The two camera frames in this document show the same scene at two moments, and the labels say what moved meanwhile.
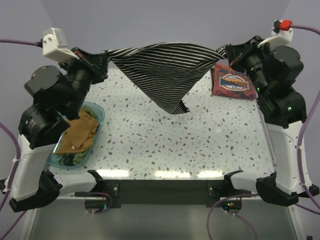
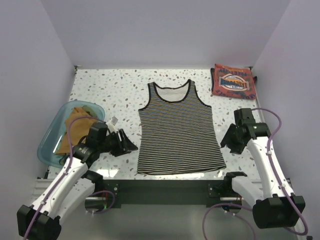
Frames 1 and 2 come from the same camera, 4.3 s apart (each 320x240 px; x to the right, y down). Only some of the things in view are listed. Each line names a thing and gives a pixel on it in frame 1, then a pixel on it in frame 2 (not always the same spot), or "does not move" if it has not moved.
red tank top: x=227 y=81 does not move
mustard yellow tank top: x=80 y=135 does not move
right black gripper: x=237 y=53 to x=236 y=149
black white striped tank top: x=170 y=72 to x=177 y=134
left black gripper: x=96 y=63 to x=124 y=146
